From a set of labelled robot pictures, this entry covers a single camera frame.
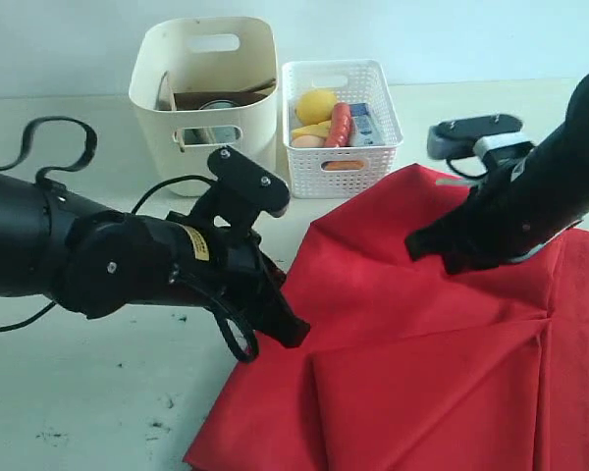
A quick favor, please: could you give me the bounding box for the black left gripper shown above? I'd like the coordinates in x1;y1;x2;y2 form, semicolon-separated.
166;211;310;364

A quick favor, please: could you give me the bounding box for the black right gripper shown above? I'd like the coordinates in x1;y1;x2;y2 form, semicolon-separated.
404;156;584;275

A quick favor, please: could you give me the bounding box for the red tablecloth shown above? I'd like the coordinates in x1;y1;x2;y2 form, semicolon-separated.
185;164;589;470

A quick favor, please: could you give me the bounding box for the blue milk carton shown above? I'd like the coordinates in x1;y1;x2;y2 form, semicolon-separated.
348;103;385;147

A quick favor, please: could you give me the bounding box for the fried chicken nugget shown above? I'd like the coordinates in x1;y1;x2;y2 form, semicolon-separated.
321;160;365;172

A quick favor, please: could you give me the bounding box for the red sausage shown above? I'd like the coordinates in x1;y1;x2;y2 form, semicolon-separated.
324;102;351;148

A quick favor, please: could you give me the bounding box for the stainless steel cup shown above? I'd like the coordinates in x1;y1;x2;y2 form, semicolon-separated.
198;99;241;146

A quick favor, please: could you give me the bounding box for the wooden chopstick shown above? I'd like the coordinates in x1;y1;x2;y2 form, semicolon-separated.
173;130;186;152
155;71;177;112

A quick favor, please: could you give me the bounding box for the brown egg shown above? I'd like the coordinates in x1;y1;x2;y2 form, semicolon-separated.
291;134;325;148

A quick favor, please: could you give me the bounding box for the yellow cheese wedge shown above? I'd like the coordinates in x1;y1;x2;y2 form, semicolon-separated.
291;121;331;140

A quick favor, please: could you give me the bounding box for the yellow lemon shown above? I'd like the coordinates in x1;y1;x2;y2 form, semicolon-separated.
295;88;338;126

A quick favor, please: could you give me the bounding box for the brown wooden plate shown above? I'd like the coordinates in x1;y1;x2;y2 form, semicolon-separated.
171;91;267;111

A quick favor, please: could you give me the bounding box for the silver table knife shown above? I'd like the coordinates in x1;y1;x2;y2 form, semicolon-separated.
249;78;277;93

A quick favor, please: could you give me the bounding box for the pale green ceramic bowl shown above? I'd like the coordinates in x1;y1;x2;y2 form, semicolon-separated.
183;126;241;145

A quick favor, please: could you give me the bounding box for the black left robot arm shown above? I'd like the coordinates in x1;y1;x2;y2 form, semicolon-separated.
0;145;310;363

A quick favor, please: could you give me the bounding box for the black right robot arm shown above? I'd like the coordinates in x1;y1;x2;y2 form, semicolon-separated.
404;74;589;275

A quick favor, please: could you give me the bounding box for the white woven plastic basket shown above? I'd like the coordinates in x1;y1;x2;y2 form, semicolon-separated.
282;59;403;198

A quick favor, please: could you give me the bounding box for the cream plastic bin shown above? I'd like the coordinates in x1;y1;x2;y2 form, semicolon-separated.
128;16;281;198

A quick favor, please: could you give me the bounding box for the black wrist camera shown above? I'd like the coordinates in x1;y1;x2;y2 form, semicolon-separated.
207;146;291;218
426;114;523;161

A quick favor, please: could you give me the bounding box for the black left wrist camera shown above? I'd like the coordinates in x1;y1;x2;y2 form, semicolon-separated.
207;146;291;218

